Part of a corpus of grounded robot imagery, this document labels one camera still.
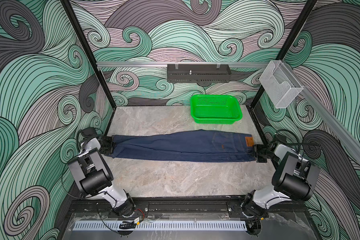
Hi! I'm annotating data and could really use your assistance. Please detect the white slotted cable duct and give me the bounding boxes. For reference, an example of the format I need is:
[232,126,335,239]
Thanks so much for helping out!
[73,221,247,232]

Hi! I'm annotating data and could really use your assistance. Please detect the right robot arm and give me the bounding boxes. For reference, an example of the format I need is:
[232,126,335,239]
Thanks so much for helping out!
[241,130,321,219]

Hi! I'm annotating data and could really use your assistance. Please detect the green plastic basket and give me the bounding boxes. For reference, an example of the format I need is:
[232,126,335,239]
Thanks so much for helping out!
[190,95,243,125]

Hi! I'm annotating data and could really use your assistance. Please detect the black perforated wall shelf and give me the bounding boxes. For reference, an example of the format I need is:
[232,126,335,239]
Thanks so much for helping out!
[167,65,232,87]

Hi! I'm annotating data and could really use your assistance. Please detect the right aluminium rail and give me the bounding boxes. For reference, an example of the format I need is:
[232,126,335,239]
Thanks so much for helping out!
[287,66,360,165]

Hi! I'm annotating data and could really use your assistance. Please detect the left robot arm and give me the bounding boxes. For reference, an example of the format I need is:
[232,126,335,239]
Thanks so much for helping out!
[68,127,136,217]

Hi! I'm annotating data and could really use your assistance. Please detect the aluminium rail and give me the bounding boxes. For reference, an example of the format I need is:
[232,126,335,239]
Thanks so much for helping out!
[287,66,360,165]
[96,61,269,69]

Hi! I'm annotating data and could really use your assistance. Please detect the back aluminium rail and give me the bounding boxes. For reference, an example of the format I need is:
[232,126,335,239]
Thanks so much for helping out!
[96,61,269,69]

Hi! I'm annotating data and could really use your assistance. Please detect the black front mounting rail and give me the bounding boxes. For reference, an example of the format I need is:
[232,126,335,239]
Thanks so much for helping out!
[68,196,307,218]

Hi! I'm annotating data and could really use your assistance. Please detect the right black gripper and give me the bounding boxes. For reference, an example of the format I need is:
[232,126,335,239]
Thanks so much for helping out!
[249,145,280,164]

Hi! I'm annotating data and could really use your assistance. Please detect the dark blue denim trousers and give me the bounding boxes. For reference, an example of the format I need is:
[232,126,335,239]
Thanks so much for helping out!
[109,130,255,163]

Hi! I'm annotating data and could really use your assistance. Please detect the clear plastic wall bin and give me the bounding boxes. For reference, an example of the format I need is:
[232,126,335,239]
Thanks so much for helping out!
[260,61,303,109]

